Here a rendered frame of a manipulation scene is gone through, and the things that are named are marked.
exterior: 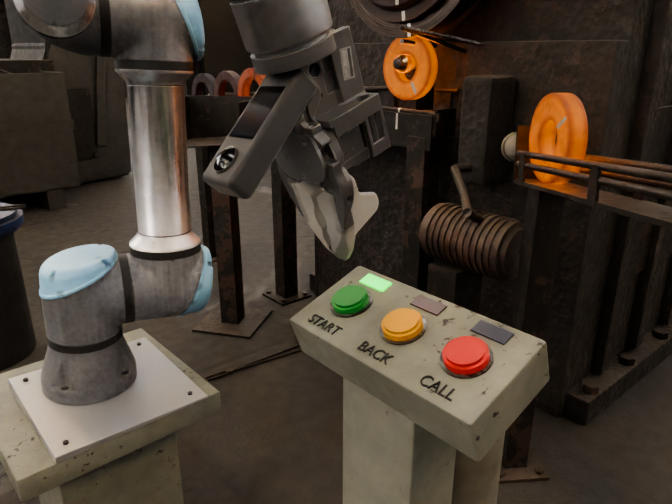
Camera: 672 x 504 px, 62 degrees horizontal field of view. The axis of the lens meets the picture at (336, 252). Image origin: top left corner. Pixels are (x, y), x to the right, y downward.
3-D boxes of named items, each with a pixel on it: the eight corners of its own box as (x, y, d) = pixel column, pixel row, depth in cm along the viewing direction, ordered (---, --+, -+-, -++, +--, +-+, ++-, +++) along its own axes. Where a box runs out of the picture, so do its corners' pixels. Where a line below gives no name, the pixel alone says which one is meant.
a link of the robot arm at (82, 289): (44, 317, 96) (33, 243, 91) (127, 306, 102) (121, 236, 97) (45, 352, 86) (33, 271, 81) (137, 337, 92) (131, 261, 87)
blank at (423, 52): (383, 57, 148) (374, 57, 146) (423, 21, 136) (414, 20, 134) (405, 110, 147) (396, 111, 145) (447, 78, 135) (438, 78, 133)
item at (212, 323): (205, 303, 200) (187, 95, 176) (275, 311, 194) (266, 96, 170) (176, 329, 182) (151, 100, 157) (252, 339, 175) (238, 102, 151)
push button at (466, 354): (463, 342, 51) (460, 327, 51) (500, 359, 49) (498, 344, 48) (435, 369, 50) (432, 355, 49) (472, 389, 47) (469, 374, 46)
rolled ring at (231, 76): (236, 69, 199) (244, 69, 201) (211, 72, 213) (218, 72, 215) (241, 122, 204) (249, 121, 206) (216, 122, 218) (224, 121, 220)
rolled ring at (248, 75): (232, 78, 201) (240, 78, 203) (244, 129, 202) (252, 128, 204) (258, 59, 186) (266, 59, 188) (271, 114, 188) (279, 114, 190)
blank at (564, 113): (553, 197, 104) (535, 197, 103) (539, 122, 108) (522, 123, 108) (596, 158, 89) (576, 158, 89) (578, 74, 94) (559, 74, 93)
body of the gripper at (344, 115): (395, 153, 52) (364, 21, 46) (328, 198, 48) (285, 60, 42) (341, 143, 58) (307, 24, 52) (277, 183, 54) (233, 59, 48)
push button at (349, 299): (353, 291, 62) (349, 279, 61) (378, 303, 59) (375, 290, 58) (327, 312, 60) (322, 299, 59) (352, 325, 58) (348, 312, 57)
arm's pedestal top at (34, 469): (21, 504, 78) (15, 481, 76) (-29, 403, 100) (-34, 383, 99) (222, 410, 98) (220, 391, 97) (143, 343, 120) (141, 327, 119)
